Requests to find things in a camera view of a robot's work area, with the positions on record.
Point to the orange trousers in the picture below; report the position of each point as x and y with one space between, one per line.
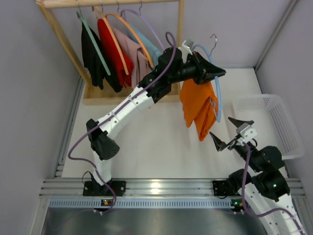
197 106

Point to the white plastic basket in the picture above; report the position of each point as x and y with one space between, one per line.
272 121

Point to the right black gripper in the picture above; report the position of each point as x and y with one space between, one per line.
233 141

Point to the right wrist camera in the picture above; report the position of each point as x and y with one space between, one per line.
246 133

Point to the peach hanger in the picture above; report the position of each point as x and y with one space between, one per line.
115 41

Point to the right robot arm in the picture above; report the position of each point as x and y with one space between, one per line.
263 189

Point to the pink drawstring trousers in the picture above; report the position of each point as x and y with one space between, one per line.
134 57

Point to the light blue trousers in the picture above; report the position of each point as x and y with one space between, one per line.
153 51

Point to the black trousers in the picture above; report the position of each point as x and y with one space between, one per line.
94 65

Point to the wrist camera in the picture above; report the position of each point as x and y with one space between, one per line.
246 133
186 49

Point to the slotted cable duct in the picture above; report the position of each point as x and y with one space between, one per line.
136 203

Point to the wooden clothes rack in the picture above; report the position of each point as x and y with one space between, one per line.
92 95

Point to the green hanger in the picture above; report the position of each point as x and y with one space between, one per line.
84 22

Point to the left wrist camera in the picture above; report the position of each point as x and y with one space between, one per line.
186 49

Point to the red trousers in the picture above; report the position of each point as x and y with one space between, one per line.
124 80

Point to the light blue hanger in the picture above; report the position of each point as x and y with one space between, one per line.
217 104

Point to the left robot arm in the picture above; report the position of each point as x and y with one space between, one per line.
171 68

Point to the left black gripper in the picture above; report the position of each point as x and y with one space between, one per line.
200 69

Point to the aluminium mounting rail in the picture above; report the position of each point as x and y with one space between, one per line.
70 187

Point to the orange hanger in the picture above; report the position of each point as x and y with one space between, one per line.
146 53

